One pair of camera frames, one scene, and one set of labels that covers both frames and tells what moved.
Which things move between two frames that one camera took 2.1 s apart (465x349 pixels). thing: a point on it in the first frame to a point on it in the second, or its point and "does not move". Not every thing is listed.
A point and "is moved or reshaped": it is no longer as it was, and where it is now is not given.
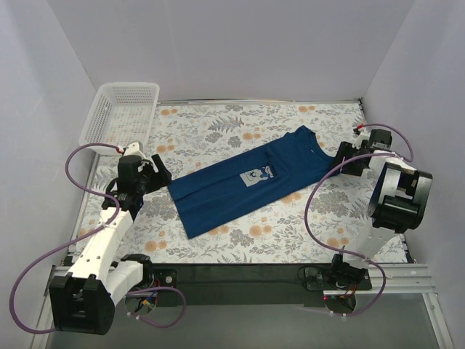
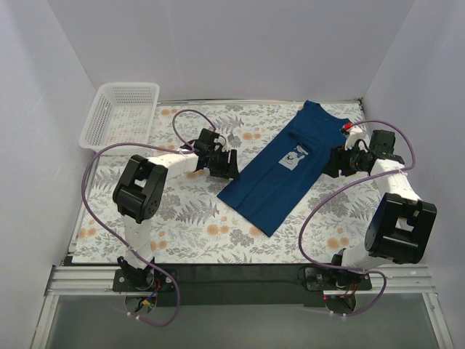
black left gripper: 152,176 to 225,165
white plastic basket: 123,113 does not move
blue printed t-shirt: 297,161 is moved or reshaped
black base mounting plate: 247,284 does not move
